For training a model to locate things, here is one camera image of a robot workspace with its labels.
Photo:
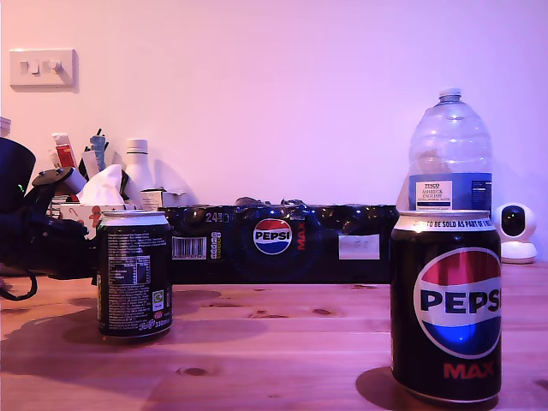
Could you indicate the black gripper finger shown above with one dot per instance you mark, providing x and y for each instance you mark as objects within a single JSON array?
[{"x": 68, "y": 252}]

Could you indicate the white insulated bottle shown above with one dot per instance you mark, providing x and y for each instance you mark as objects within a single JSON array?
[{"x": 138, "y": 167}]

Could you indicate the black Pepsi Max can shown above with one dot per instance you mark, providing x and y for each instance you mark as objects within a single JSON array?
[
  {"x": 135, "y": 278},
  {"x": 445, "y": 299}
]

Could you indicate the small white round camera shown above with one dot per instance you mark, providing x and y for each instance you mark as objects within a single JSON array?
[{"x": 514, "y": 231}]

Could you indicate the white wall switch plate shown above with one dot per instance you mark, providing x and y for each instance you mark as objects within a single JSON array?
[{"x": 43, "y": 69}]

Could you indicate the blue packet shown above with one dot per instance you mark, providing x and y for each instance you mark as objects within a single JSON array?
[{"x": 98, "y": 150}]

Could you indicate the small white cardboard box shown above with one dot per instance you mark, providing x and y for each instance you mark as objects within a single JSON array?
[{"x": 164, "y": 198}]

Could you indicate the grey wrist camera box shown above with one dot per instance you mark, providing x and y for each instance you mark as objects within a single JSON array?
[{"x": 77, "y": 180}]

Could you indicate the clear large water bottle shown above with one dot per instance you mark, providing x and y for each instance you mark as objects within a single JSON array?
[{"x": 449, "y": 145}]

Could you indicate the white tissue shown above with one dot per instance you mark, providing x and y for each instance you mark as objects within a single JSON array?
[{"x": 103, "y": 186}]

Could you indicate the black Pepsi Max multipack box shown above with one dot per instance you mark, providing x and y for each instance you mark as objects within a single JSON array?
[{"x": 274, "y": 257}]

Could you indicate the white paper sachet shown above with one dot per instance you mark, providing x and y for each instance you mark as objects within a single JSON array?
[{"x": 90, "y": 164}]

